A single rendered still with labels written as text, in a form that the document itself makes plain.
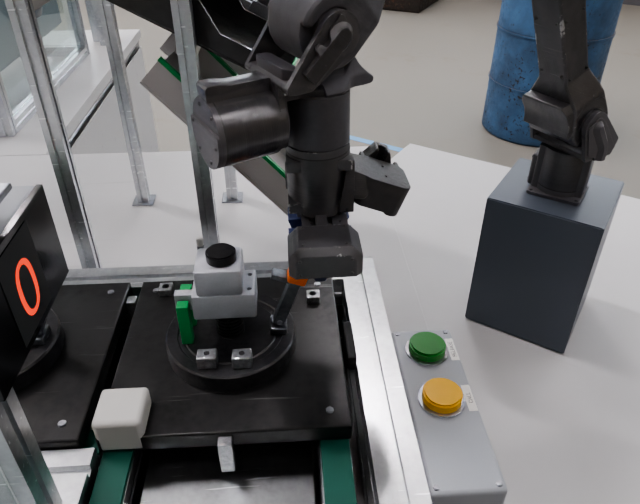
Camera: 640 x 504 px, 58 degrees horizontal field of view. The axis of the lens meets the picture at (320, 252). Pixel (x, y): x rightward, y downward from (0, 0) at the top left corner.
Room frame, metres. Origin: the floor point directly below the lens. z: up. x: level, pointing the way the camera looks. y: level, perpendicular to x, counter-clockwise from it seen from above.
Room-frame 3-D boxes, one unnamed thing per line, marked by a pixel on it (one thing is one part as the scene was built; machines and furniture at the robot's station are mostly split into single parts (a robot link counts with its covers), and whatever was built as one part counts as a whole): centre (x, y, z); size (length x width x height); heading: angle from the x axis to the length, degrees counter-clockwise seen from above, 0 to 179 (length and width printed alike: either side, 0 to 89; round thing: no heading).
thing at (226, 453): (0.34, 0.09, 0.95); 0.01 x 0.01 x 0.04; 4
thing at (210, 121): (0.45, 0.04, 1.27); 0.12 x 0.08 x 0.11; 121
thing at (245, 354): (0.42, 0.08, 1.00); 0.02 x 0.01 x 0.02; 94
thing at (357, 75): (0.48, 0.00, 1.24); 0.09 x 0.06 x 0.07; 121
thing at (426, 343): (0.47, -0.12, 0.96); 0.04 x 0.04 x 0.02
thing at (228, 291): (0.47, 0.11, 1.06); 0.08 x 0.04 x 0.07; 94
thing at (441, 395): (0.40, -0.12, 0.96); 0.04 x 0.04 x 0.02
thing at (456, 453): (0.40, -0.12, 0.93); 0.21 x 0.07 x 0.06; 4
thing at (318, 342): (0.47, 0.10, 0.96); 0.24 x 0.24 x 0.02; 4
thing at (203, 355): (0.42, 0.11, 1.00); 0.02 x 0.01 x 0.02; 94
